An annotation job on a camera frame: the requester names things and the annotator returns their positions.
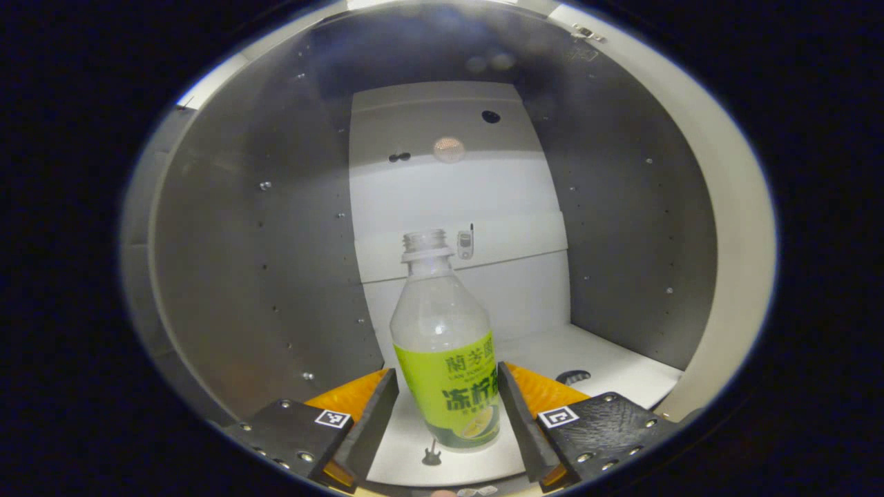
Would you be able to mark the dark grey cabinet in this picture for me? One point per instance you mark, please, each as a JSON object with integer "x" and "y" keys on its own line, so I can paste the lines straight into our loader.
{"x": 262, "y": 276}

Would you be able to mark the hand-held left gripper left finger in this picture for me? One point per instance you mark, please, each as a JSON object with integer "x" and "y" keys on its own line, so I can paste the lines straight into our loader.
{"x": 373, "y": 428}

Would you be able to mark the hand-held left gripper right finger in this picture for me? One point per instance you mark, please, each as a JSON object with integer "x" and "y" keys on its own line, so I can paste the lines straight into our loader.
{"x": 521, "y": 428}

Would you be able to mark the clear bottle green label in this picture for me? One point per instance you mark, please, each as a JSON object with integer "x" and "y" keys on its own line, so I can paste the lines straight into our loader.
{"x": 442, "y": 345}

